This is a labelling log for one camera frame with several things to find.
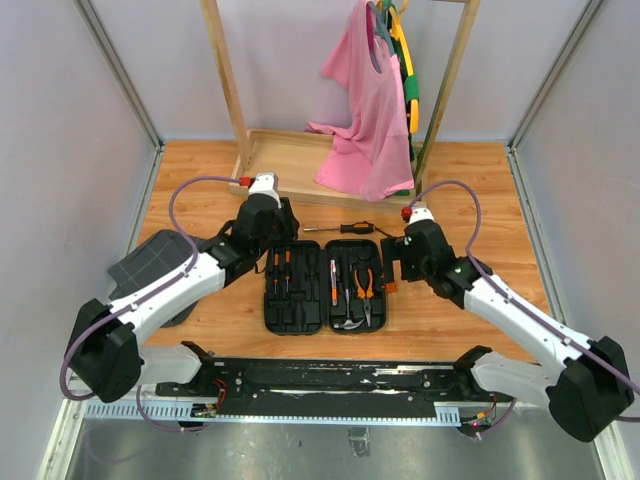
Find small orange black screwdriver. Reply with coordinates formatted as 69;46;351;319
284;248;292;297

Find orange black pliers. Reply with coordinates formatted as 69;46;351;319
353;266;374;327

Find silver orange utility knife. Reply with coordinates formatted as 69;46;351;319
329;258;338;307

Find black plastic tool case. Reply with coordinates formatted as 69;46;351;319
263;239;388;335

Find claw hammer black grip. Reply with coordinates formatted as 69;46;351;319
332;287;365;331

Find orange grid handle tool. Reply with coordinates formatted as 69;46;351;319
374;226;396;239

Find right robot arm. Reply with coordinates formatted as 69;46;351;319
381;206;634;442

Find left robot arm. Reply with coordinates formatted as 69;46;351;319
59;172;299;403

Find wooden clothes rack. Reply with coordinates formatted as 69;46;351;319
200;1;480;211

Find pink t-shirt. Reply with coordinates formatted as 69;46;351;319
306;1;414;202

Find dark grey folded cloth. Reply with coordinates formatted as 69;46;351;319
108;229;205;328

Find green yellow hangers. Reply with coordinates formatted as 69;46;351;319
377;1;420;166

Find black orange screwdriver handle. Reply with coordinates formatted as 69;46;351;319
303;222;375;235

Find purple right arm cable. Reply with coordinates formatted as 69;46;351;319
409;179;640;441

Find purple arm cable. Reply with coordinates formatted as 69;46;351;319
58;176;251;434
409;179;640;441

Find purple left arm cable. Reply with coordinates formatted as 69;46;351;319
58;176;251;434

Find grey cable duct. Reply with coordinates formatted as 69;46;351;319
84;400;462;427

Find left aluminium frame post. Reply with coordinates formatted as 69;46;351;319
72;0;165;151

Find aluminium frame post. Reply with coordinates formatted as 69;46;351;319
507;0;609;151
72;0;165;151

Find right aluminium frame post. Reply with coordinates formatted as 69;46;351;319
507;0;609;151

